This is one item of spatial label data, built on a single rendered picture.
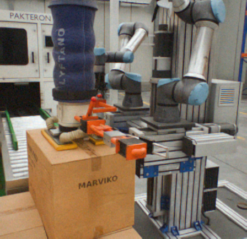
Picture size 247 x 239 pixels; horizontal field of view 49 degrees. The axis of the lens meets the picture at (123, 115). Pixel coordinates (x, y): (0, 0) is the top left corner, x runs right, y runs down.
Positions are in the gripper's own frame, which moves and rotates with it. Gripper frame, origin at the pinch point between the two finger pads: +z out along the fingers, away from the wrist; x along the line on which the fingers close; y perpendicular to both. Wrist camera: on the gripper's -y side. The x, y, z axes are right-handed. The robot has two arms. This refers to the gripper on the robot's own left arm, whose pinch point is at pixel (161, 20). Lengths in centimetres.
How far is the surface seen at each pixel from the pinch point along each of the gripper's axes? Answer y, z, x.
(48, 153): 45, 57, -17
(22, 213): 58, 97, -39
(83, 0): 26.2, -10.0, -26.1
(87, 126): 29, 44, -8
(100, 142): 20, 56, -21
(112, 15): -100, -58, -369
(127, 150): 25, 44, 27
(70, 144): 35, 55, -21
